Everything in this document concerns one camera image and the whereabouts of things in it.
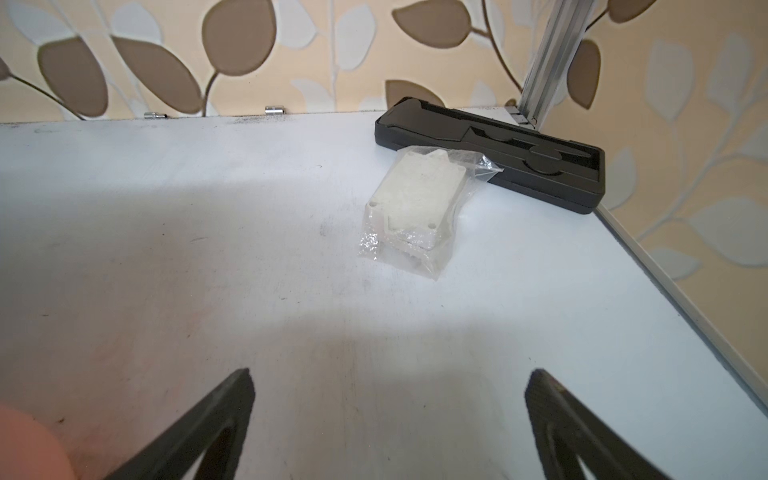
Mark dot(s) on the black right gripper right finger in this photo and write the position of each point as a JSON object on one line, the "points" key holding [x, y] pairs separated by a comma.
{"points": [[570, 438]]}

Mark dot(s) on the black plastic tray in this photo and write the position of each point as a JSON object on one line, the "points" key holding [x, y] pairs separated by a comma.
{"points": [[564, 173]]}

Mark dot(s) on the pink plastic bucket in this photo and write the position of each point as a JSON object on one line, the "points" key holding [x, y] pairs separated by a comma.
{"points": [[29, 450]]}

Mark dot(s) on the clear bag with white part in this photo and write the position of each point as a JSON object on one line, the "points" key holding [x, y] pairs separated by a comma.
{"points": [[409, 221]]}

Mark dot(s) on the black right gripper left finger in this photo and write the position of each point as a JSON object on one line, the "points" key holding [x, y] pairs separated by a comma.
{"points": [[210, 437]]}

